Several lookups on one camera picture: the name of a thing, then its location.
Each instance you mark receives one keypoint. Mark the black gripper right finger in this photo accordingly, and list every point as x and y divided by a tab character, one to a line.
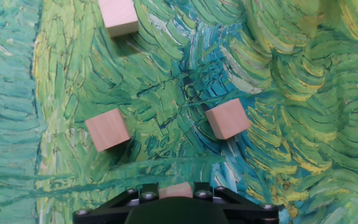
250	214

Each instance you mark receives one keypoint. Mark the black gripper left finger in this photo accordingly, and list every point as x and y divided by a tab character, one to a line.
104	216

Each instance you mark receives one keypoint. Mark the small wooden cube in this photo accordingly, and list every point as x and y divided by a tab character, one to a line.
176	190
107	129
118	17
227	119

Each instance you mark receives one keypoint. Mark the painted landscape cloth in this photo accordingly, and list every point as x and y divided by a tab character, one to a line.
179	77

